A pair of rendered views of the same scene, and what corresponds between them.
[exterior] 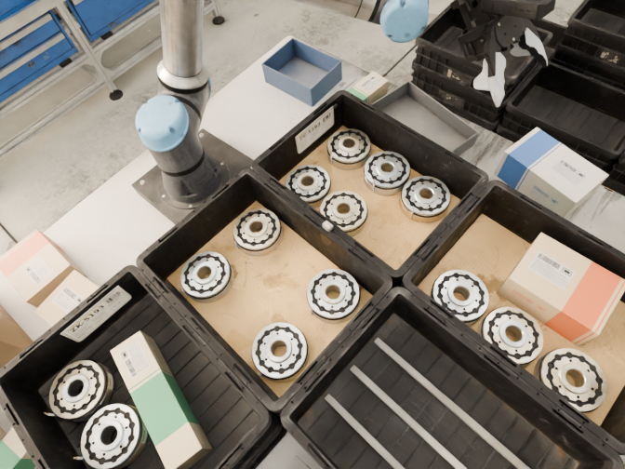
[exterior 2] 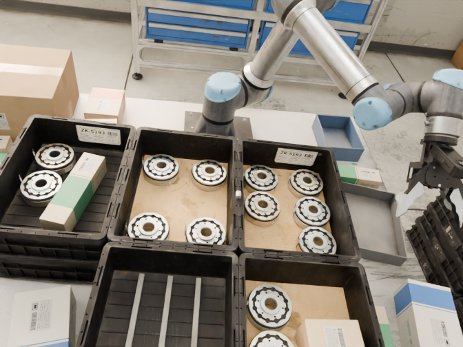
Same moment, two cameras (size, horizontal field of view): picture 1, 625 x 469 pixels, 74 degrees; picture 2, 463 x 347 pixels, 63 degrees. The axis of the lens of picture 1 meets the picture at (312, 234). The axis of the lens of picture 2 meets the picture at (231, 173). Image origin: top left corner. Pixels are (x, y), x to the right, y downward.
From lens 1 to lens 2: 37 cm
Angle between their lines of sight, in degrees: 23
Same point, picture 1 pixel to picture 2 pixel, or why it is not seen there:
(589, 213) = not seen: outside the picture
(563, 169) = (437, 327)
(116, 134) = not seen: hidden behind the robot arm
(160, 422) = (63, 197)
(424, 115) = (386, 222)
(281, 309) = (174, 217)
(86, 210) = (153, 105)
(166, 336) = (113, 175)
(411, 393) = (182, 321)
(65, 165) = (181, 96)
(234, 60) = not seen: hidden behind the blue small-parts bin
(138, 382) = (76, 174)
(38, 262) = (107, 102)
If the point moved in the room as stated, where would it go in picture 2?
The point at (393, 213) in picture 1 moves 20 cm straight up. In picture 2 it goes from (290, 236) to (311, 189)
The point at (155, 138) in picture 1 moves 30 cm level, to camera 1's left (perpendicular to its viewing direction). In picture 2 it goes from (211, 89) to (147, 51)
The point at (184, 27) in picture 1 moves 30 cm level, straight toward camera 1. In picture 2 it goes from (272, 49) to (231, 95)
